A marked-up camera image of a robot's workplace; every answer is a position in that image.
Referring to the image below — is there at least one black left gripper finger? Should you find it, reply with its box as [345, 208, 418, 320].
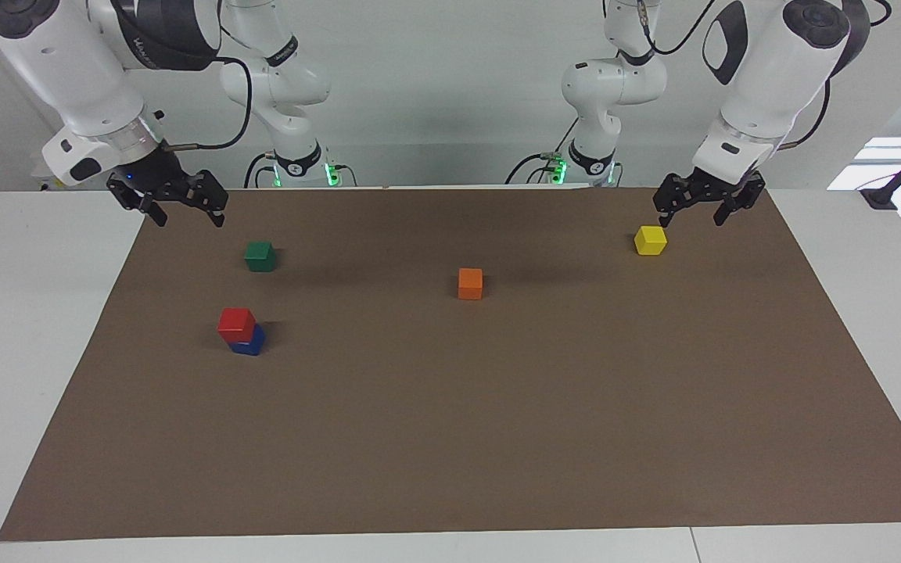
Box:
[652, 174, 695, 229]
[713, 175, 766, 228]

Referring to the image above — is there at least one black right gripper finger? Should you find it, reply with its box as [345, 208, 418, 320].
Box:
[184, 170, 230, 228]
[106, 178, 169, 228]

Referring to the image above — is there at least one red wooden block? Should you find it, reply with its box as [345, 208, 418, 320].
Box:
[217, 307, 257, 345]

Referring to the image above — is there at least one yellow wooden block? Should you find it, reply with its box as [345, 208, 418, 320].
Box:
[634, 225, 668, 256]

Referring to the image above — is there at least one green wooden block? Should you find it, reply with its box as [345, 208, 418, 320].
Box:
[244, 241, 277, 273]

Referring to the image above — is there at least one blue wooden block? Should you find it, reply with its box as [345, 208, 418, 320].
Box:
[230, 325, 267, 357]

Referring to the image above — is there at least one brown table mat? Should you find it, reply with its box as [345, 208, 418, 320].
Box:
[0, 186, 901, 542]

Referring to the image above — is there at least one black base cable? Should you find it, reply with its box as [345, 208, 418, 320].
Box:
[243, 151, 279, 188]
[505, 151, 569, 186]

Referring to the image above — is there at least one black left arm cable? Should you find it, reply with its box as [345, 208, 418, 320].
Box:
[777, 74, 835, 151]

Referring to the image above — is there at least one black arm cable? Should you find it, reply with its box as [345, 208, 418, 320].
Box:
[157, 55, 253, 151]
[777, 74, 835, 151]

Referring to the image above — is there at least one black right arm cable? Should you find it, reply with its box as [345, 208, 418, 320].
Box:
[157, 55, 253, 151]

